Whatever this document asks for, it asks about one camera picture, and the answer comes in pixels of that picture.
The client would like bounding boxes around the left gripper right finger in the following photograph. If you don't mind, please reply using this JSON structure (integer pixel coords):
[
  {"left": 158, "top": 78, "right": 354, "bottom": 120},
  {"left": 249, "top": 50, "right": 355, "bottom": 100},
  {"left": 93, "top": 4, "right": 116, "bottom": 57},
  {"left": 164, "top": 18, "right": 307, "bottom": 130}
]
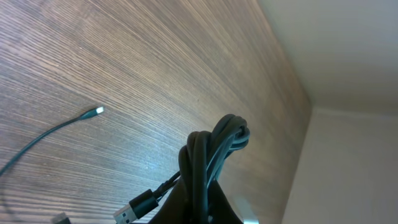
[{"left": 208, "top": 180, "right": 243, "bottom": 224}]

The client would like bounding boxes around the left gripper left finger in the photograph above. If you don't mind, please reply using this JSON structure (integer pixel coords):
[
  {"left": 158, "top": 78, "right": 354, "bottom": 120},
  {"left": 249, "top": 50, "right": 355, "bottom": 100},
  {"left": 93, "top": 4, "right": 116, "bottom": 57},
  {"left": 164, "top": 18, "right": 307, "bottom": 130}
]
[{"left": 149, "top": 179, "right": 187, "bottom": 224}]

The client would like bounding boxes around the thick black USB cable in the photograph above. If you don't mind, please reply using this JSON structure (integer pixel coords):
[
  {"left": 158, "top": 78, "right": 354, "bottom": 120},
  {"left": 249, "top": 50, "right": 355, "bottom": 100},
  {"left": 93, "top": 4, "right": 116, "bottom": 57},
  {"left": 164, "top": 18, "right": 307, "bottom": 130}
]
[{"left": 113, "top": 113, "right": 251, "bottom": 224}]

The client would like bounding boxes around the thin black USB cable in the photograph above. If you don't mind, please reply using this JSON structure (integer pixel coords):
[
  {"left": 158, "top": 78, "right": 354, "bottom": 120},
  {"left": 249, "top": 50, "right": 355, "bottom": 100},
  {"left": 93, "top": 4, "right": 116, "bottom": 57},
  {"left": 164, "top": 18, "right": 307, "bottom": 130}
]
[{"left": 0, "top": 106, "right": 105, "bottom": 177}]

